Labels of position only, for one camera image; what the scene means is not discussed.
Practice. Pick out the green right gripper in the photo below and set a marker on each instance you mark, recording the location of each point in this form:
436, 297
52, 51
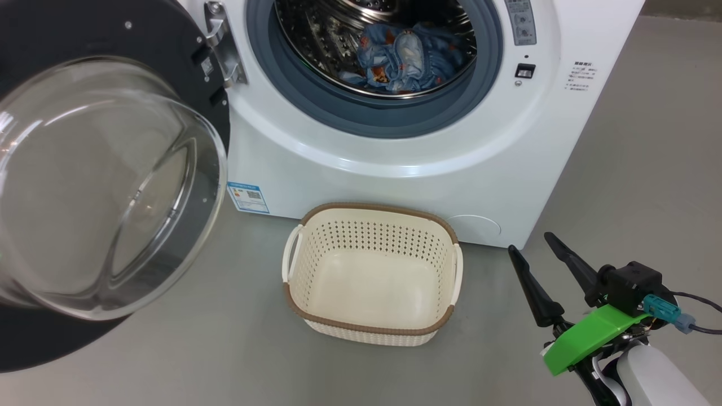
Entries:
592, 335

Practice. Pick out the blue patterned garment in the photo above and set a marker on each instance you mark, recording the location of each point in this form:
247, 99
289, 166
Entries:
395, 62

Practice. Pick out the black glass washing machine door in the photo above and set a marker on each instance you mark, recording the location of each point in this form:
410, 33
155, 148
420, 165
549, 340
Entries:
101, 186

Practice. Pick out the cream perforated laundry basket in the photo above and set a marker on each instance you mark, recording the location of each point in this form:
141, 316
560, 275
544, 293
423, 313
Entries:
372, 282

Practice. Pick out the white front-load washing machine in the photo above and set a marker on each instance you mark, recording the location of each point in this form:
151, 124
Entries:
395, 186

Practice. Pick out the grey rubber door gasket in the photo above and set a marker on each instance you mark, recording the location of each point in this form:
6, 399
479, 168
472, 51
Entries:
372, 115

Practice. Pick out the steel washing machine drum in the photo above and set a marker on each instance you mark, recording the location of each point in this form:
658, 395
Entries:
316, 39

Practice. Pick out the metal door hinge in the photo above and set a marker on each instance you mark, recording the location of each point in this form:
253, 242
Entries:
225, 51

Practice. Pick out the round drain filter cover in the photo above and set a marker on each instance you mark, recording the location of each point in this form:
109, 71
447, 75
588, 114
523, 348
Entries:
476, 226

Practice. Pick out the grey control panel strip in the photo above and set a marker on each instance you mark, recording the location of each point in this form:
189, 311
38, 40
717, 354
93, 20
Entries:
520, 22

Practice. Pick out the blue energy label sticker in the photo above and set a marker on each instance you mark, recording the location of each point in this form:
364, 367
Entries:
248, 197

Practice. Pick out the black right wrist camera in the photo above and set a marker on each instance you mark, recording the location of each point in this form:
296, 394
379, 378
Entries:
634, 285

